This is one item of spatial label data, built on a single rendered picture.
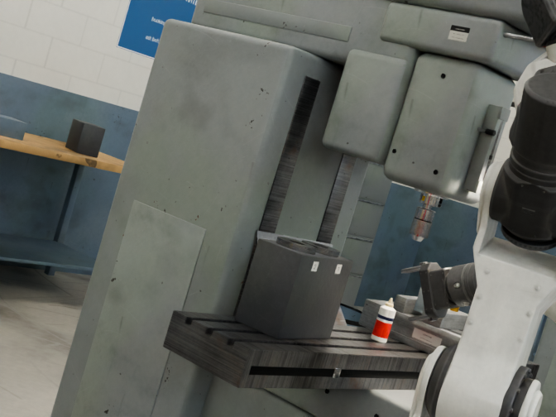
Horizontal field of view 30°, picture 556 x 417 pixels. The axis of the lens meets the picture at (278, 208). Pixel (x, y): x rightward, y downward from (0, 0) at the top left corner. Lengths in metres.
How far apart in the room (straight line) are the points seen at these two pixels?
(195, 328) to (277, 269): 0.22
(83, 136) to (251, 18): 3.47
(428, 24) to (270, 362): 0.92
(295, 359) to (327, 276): 0.23
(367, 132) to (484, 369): 0.93
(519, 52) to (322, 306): 0.75
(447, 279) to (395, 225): 7.66
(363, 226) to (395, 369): 5.93
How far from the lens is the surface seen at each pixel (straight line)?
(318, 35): 2.71
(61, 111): 6.93
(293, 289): 2.17
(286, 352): 2.11
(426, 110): 2.48
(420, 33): 2.52
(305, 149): 2.72
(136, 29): 7.19
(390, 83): 2.53
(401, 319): 2.64
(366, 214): 8.33
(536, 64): 2.02
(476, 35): 2.43
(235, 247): 2.62
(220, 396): 2.70
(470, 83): 2.44
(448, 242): 10.12
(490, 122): 2.48
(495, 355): 1.78
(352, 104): 2.58
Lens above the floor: 1.34
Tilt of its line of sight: 4 degrees down
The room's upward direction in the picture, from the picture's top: 17 degrees clockwise
